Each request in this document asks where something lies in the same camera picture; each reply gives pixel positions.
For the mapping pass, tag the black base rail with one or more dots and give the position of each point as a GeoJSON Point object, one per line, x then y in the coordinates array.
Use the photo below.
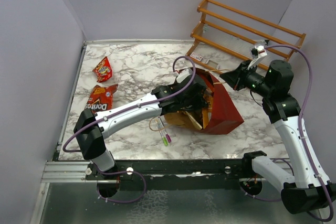
{"type": "Point", "coordinates": [176, 174]}

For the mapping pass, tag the red brown paper bag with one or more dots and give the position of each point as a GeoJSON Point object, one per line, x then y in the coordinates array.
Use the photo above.
{"type": "Point", "coordinates": [224, 118]}

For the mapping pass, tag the red doritos chip bag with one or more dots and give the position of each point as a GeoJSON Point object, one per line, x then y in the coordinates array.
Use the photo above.
{"type": "Point", "coordinates": [101, 98]}

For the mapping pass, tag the open small cardboard box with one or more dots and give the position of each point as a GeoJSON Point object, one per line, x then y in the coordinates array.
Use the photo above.
{"type": "Point", "coordinates": [212, 64]}

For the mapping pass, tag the purple cap marker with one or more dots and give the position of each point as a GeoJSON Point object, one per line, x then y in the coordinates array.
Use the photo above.
{"type": "Point", "coordinates": [164, 130]}

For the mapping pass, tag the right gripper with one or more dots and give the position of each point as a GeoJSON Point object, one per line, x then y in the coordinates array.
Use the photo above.
{"type": "Point", "coordinates": [236, 77]}

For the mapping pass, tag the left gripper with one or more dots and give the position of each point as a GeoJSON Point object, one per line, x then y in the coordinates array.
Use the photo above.
{"type": "Point", "coordinates": [200, 104]}

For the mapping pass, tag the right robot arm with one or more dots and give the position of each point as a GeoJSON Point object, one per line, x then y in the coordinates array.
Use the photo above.
{"type": "Point", "coordinates": [308, 188]}

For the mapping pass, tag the yellow kettle chips bag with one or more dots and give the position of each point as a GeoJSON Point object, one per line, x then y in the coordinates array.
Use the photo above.
{"type": "Point", "coordinates": [206, 112]}

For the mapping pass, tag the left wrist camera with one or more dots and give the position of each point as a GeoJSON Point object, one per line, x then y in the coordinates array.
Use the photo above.
{"type": "Point", "coordinates": [184, 76]}

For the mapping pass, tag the green cap marker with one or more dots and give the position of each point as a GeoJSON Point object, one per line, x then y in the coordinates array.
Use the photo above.
{"type": "Point", "coordinates": [165, 142]}

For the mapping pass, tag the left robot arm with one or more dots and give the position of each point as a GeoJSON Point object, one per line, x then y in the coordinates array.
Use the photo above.
{"type": "Point", "coordinates": [92, 129]}

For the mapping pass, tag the red white small box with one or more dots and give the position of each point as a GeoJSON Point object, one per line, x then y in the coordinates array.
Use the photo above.
{"type": "Point", "coordinates": [196, 57]}

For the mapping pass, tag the wooden shelf rack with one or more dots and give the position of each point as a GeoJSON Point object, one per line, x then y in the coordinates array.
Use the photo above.
{"type": "Point", "coordinates": [226, 35]}

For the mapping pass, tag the red cheez-it snack bag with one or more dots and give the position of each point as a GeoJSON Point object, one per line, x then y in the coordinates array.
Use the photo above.
{"type": "Point", "coordinates": [103, 70]}

